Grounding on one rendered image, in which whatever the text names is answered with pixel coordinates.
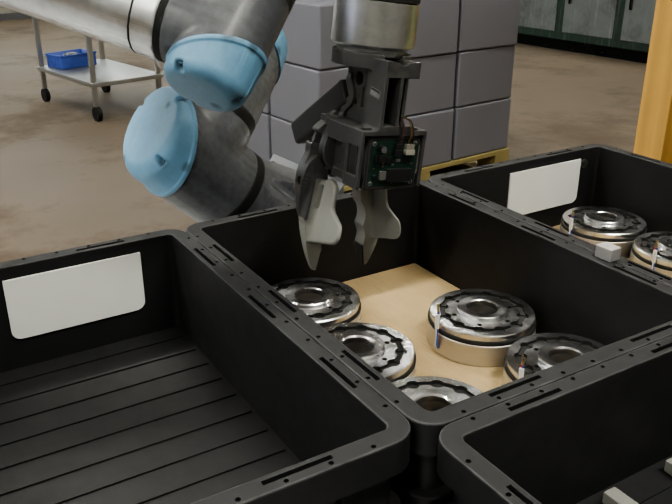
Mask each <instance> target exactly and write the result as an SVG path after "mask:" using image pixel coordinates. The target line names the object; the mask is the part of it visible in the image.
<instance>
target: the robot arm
mask: <svg viewBox="0 0 672 504"><path fill-rule="evenodd" d="M295 1H296V0H0V6H2V7H5V8H8V9H11V10H14V11H16V12H19V13H22V14H25V15H28V16H31V17H34V18H37V19H39V20H42V21H45V22H48V23H51V24H54V25H57V26H59V27H62V28H65V29H68V30H71V31H74V32H77V33H80V34H82V35H85V36H88V37H91V38H94V39H97V40H100V41H103V42H105V43H108V44H111V45H114V46H117V47H120V48H123V49H126V50H128V51H131V52H134V53H137V54H140V55H143V56H146V57H149V58H151V59H154V60H156V63H157V66H158V67H159V68H160V69H162V70H163V71H164V76H165V78H166V81H167V82H168V84H169V85H170V86H166V87H162V88H159V89H157V90H155V91H154V92H152V93H151V94H150V95H149V96H148V97H147V98H146V99H145V100H144V104H143V106H142V105H140V106H139V107H138V108H137V110H136V111H135V113H134V115H133V117H132V118H131V121H130V123H129V125H128V128H127V131H126V134H125V138H124V144H123V157H124V160H125V165H126V168H127V169H128V171H129V173H130V174H131V175H132V176H133V177H134V178H135V179H137V180H138V181H139V182H141V183H142V184H143V185H145V187H146V188H147V189H148V190H149V191H150V192H151V193H152V194H154V195H156V196H159V197H161V198H163V199H164V200H166V201H167V202H169V203H170V204H172V205H173V206H175V207H176V208H177V209H179V210H180V211H182V212H183V213H185V214H186V215H188V216H189V217H191V218H192V219H194V220H195V221H196V222H198V223H199V222H204V221H209V220H214V219H219V218H224V217H229V216H234V215H239V214H244V213H249V212H254V211H259V210H264V209H269V208H274V207H279V206H284V205H289V204H294V203H296V210H297V214H298V218H299V229H300V236H301V241H302V246H303V250H304V254H305V257H306V260H307V262H308V265H309V267H310V268H311V269H312V270H316V271H317V268H318V264H319V260H320V257H321V253H322V249H321V244H326V245H336V244H337V243H338V242H339V240H340V237H341V233H342V225H341V223H340V220H339V218H338V216H337V214H336V210H335V207H336V202H337V197H338V190H339V189H338V184H337V182H336V180H334V179H328V175H329V176H331V177H336V176H337V177H339V178H341V179H342V183H343V184H345V185H347V186H349V187H351V188H352V197H353V199H354V201H355V202H356V205H357V215H356V218H355V225H356V229H357V232H356V237H355V240H354V246H355V249H356V252H357V255H358V259H359V262H360V264H362V265H364V264H367V262H368V260H369V258H370V256H371V254H372V252H373V250H374V248H375V246H376V243H377V240H378V238H387V239H397V238H398V237H399V236H400V234H401V224H400V221H399V219H398V218H397V217H396V215H395V214H394V213H393V212H392V210H391V209H390V207H389V205H388V199H387V189H394V188H411V187H412V186H414V185H415V186H419V185H420V178H421V171H422V164H423V157H424V150H425V144H426V137H427V130H424V129H421V128H418V127H415V126H413V123H412V121H411V120H410V119H409V118H406V117H404V114H405V106H406V99H407V91H408V84H409V79H420V72H421V65H422V63H419V62H415V61H411V54H408V53H407V52H408V51H412V50H413V49H414V46H415V38H416V31H417V23H418V16H419V8H420V5H417V4H420V2H421V0H334V10H333V20H332V30H331V39H332V41H333V42H334V43H337V45H335V46H333V48H332V58H331V61H332V62H334V63H337V64H341V65H346V66H349V69H348V73H349V74H348V75H347V77H346V79H341V80H339V81H338V82H337V83H336V84H335V85H334V86H333V87H331V88H330V89H329V90H328V91H327V92H326V93H325V94H323V95H322V96H321V97H320V98H319V99H318V100H317V101H315V102H314V103H313V104H312V105H311V106H310V107H309V108H308V109H306V110H305V111H304V112H303V113H302V114H301V115H300V116H298V117H297V118H296V119H295V120H294V121H293V122H292V123H291V127H292V131H293V135H294V140H295V142H296V143H297V144H303V143H306V145H305V150H304V153H303V155H302V157H301V159H300V162H299V164H298V167H297V171H296V170H295V169H292V168H289V167H286V166H284V165H281V164H278V163H275V162H272V161H269V160H266V159H263V158H261V157H260V156H258V155H257V154H256V153H255V152H253V151H252V150H251V149H250V148H249V147H248V146H247V144H248V142H249V140H250V137H251V135H252V133H253V131H254V129H255V127H256V125H257V122H258V120H259V118H260V116H261V114H262V112H263V109H264V107H265V105H266V103H267V101H268V99H269V97H270V94H271V92H272V90H273V88H274V86H275V85H276V84H277V82H278V81H279V79H280V77H281V73H282V67H283V65H284V63H285V60H286V57H287V53H288V50H287V46H288V45H287V40H286V36H285V34H284V32H283V30H282V28H283V26H284V24H285V21H286V19H287V17H288V15H289V13H290V11H291V10H292V7H293V5H294V3H295ZM404 119H406V120H408V121H409V122H410V125H409V124H406V123H404ZM419 145H420V150H419ZM418 151H419V157H418ZM417 158H418V164H417ZM416 165H417V171H416ZM325 167H326V168H327V169H326V168H325Z"/></svg>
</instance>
